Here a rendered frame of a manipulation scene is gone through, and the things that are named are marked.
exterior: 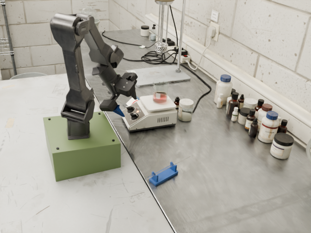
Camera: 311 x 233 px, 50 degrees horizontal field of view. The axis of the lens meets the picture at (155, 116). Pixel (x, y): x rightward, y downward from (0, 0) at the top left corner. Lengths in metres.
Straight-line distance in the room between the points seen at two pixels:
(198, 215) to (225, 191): 0.14
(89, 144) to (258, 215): 0.54
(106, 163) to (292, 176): 0.62
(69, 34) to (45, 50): 2.84
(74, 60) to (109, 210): 0.43
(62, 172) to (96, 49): 0.40
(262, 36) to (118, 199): 0.94
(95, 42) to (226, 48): 0.90
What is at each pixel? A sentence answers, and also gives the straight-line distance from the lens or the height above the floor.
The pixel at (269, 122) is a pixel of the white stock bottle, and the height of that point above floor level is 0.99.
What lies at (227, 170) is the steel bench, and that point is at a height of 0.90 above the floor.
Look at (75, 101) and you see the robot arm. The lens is 1.04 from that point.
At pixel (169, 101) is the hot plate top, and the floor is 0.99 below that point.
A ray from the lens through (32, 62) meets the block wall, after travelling 3.78.
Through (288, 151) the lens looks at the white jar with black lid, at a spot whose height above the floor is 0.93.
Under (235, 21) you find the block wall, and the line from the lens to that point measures 1.71.
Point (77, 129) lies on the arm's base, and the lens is 1.07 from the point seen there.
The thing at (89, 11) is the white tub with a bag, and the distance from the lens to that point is 2.28.
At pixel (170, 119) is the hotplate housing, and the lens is 1.33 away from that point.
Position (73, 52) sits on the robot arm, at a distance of 0.94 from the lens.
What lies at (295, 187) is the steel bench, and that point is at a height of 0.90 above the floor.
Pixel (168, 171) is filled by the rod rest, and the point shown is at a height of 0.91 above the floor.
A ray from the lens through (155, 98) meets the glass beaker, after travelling 1.32.
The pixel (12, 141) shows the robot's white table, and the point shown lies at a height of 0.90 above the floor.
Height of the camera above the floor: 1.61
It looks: 30 degrees down
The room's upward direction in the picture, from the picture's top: 3 degrees clockwise
